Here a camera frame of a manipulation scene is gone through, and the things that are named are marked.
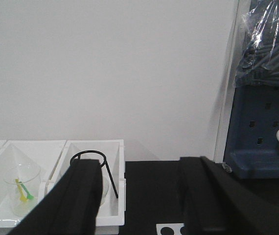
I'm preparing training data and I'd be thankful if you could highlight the white right storage bin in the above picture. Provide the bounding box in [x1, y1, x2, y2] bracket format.
[45, 140, 126, 235]

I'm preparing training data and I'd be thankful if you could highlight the grey pegboard drying rack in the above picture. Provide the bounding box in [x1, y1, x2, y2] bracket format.
[223, 0, 279, 180]

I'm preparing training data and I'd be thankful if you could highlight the clear beaker in middle bin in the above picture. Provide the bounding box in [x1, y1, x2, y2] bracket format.
[3, 163, 41, 216]

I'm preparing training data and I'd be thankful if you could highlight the clear bag of pegs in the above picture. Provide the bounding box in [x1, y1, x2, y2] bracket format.
[234, 0, 279, 87]

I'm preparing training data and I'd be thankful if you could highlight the white storage bin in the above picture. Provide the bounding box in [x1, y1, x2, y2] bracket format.
[0, 140, 66, 229]
[45, 140, 126, 235]

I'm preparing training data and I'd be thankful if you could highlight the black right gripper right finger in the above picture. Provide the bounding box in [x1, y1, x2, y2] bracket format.
[180, 157, 279, 235]

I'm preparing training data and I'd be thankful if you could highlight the white middle storage bin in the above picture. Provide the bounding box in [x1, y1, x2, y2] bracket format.
[0, 140, 66, 229]

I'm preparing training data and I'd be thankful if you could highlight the glass flask under tripod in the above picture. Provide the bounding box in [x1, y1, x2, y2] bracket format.
[100, 177, 110, 206]

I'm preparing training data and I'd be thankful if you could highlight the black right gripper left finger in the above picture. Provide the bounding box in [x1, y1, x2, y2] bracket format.
[10, 160, 103, 235]

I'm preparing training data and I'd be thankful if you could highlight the black wire tripod stand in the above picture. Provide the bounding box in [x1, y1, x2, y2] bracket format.
[70, 150, 118, 199]

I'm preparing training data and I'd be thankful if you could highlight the white test tube rack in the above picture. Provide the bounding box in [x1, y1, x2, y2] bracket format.
[156, 223, 186, 235]

